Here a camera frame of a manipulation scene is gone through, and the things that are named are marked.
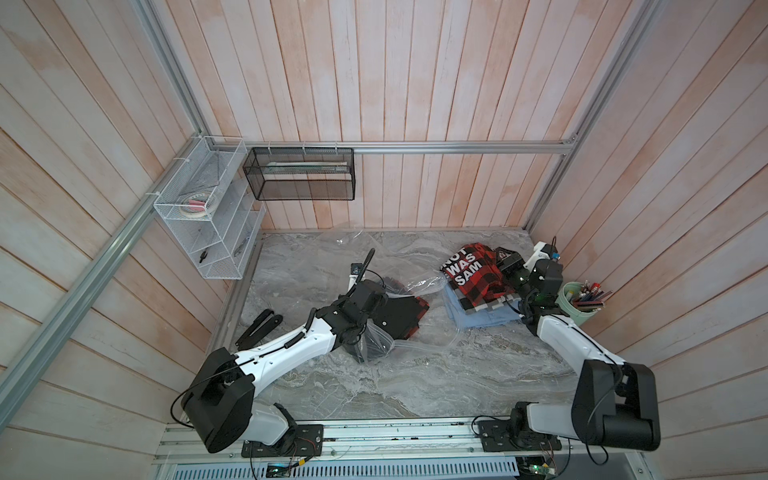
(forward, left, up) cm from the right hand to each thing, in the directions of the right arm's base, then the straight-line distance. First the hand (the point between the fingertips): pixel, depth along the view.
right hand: (497, 249), depth 86 cm
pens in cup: (-13, -24, -5) cm, 28 cm away
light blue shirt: (-11, -4, -19) cm, 22 cm away
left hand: (-13, +40, -7) cm, 42 cm away
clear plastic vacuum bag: (-11, +18, -21) cm, 30 cm away
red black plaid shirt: (+1, +3, -12) cm, 12 cm away
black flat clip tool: (-16, +72, -19) cm, 76 cm away
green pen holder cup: (-17, -21, -9) cm, 29 cm away
